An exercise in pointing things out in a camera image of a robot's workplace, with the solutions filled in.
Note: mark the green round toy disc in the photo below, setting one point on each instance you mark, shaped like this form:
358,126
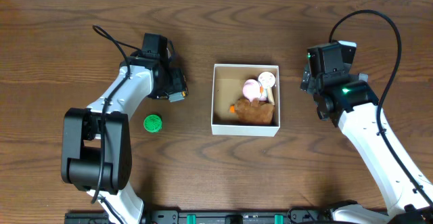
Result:
152,123

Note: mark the yellow grey toy car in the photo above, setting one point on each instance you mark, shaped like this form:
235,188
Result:
178,90

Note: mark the pink duck toy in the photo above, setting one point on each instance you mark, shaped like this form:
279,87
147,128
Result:
252,90

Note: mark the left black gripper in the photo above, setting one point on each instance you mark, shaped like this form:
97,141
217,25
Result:
178,82

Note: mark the white cardboard box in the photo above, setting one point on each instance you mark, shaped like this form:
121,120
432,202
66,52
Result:
228,80

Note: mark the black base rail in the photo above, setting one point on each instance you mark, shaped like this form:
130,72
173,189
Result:
220,218

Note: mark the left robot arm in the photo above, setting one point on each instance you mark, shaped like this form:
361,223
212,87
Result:
96,145

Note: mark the brown plush toy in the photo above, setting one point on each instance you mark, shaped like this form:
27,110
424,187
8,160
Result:
253,112

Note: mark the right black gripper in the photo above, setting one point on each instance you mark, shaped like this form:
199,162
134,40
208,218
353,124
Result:
307,82

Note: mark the small wooden rattle drum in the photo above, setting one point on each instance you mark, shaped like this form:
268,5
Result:
267,80

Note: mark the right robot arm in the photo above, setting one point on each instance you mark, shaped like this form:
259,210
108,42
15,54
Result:
352,106

